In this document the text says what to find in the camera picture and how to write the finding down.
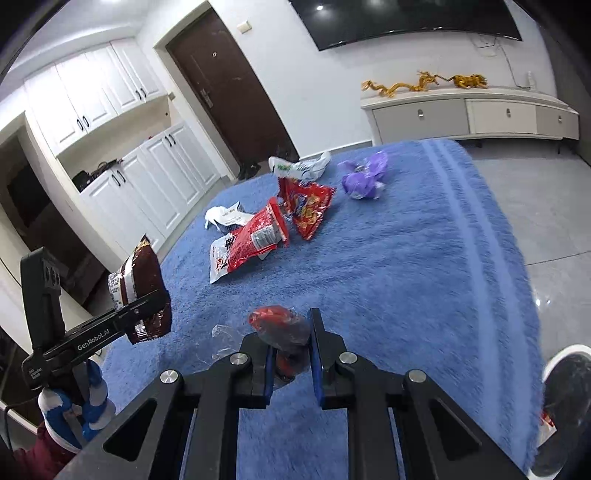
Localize dark brown door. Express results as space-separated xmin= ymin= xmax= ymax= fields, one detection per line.
xmin=166 ymin=8 xmax=300 ymax=181

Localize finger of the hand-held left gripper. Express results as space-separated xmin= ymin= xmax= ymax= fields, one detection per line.
xmin=121 ymin=288 xmax=171 ymax=331

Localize brown snack wrapper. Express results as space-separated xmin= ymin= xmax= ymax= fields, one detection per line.
xmin=108 ymin=234 xmax=173 ymax=345

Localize white panelled cupboard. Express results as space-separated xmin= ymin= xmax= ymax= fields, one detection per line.
xmin=23 ymin=39 xmax=223 ymax=273

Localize white wrapper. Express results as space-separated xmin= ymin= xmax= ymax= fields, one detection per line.
xmin=204 ymin=201 xmax=256 ymax=232

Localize small red wrapper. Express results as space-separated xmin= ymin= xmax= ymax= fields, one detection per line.
xmin=248 ymin=305 xmax=311 ymax=384

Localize white green plastic bag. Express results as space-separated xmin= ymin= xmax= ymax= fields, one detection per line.
xmin=269 ymin=151 xmax=332 ymax=184

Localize blue fluffy blanket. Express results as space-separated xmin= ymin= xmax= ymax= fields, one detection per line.
xmin=99 ymin=138 xmax=544 ymax=480

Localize red cracker snack bag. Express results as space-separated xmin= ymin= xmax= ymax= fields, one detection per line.
xmin=277 ymin=177 xmax=337 ymax=241

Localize golden tiger ornament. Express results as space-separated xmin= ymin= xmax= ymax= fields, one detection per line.
xmin=453 ymin=74 xmax=489 ymax=90

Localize red white wrapper scrap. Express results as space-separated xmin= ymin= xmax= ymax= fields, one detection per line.
xmin=539 ymin=410 xmax=558 ymax=445

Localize black wall television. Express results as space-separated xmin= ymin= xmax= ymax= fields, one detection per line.
xmin=288 ymin=0 xmax=523 ymax=52

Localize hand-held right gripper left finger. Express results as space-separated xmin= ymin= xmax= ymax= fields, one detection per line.
xmin=55 ymin=333 xmax=277 ymax=480

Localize dark wooden cabinet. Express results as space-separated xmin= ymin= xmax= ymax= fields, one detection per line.
xmin=0 ymin=131 xmax=108 ymax=309

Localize red white snack bag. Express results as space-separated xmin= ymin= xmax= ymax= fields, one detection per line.
xmin=209 ymin=198 xmax=293 ymax=284

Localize white round trash bin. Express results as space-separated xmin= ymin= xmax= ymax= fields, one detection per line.
xmin=526 ymin=345 xmax=591 ymax=480

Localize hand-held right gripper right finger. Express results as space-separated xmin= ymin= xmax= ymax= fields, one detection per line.
xmin=307 ymin=307 xmax=529 ymax=480

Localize purple crumpled wrapper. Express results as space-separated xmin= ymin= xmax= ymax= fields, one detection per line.
xmin=341 ymin=151 xmax=390 ymax=200

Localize white grey television cabinet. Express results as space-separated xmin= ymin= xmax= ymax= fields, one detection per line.
xmin=360 ymin=85 xmax=581 ymax=147

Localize black bin liner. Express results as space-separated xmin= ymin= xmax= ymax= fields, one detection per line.
xmin=538 ymin=356 xmax=591 ymax=476

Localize clear plastic wrap piece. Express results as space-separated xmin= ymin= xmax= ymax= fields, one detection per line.
xmin=211 ymin=324 xmax=241 ymax=361

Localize person's left hand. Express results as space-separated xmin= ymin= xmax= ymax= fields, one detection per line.
xmin=38 ymin=357 xmax=116 ymax=455

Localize golden dragon ornament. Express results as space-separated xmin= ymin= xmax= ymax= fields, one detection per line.
xmin=361 ymin=70 xmax=447 ymax=99

